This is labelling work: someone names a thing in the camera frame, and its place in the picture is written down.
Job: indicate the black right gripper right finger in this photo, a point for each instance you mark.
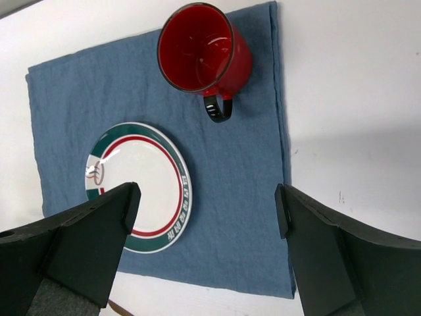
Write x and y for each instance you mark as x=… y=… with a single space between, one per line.
x=343 y=266

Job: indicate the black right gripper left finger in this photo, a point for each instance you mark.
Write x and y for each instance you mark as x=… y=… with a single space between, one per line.
x=65 y=264

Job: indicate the blue cloth placemat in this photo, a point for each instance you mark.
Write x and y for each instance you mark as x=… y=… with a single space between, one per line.
x=232 y=238

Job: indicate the white plate with green rim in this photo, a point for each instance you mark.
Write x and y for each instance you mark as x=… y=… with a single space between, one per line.
x=137 y=152

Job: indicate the red mug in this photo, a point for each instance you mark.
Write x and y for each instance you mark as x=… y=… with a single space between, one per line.
x=200 y=51

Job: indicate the copper knife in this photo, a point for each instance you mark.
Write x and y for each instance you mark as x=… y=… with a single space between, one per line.
x=119 y=309

